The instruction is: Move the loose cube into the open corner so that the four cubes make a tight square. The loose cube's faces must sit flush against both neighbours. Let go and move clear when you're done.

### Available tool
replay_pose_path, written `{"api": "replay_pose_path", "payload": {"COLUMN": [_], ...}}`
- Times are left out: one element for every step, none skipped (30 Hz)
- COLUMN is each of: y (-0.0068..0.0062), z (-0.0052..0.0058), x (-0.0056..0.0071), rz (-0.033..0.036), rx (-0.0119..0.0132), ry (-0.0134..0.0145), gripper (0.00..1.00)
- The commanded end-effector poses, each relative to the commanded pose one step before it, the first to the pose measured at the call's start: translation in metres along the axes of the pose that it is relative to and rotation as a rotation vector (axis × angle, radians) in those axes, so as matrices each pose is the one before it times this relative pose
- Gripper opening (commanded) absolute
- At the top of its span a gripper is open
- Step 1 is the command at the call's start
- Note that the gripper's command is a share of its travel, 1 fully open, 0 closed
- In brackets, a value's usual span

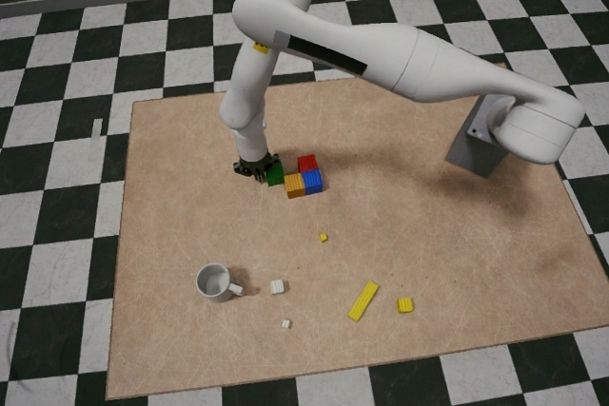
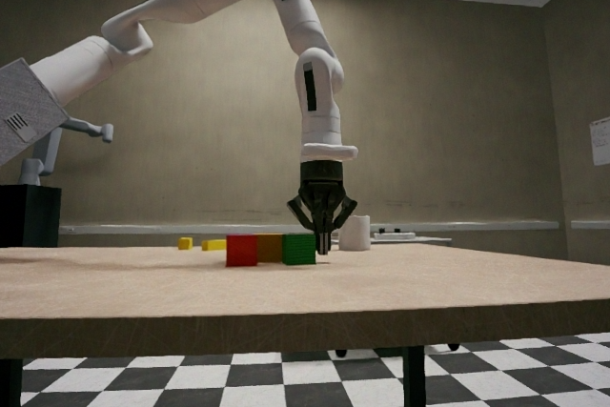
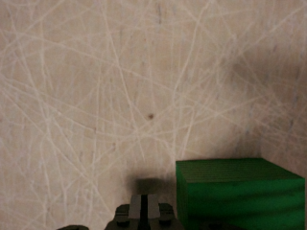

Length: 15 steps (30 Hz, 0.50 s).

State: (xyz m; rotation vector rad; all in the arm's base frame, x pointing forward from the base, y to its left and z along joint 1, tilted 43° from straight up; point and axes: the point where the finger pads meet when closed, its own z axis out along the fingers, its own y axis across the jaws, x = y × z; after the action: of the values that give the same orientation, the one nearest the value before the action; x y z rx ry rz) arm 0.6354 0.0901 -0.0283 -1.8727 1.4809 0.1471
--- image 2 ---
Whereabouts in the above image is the yellow flat bar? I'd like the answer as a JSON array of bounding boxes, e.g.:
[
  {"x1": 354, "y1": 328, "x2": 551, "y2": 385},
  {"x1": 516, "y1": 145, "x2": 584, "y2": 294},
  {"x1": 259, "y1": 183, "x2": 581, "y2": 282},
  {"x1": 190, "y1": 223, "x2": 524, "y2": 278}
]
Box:
[{"x1": 202, "y1": 240, "x2": 226, "y2": 251}]

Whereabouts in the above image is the red cube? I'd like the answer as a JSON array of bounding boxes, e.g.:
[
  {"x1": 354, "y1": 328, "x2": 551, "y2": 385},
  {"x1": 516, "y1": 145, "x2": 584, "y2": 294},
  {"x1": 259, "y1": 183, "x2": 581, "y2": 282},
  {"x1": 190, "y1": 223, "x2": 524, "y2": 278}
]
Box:
[{"x1": 226, "y1": 234, "x2": 257, "y2": 267}]

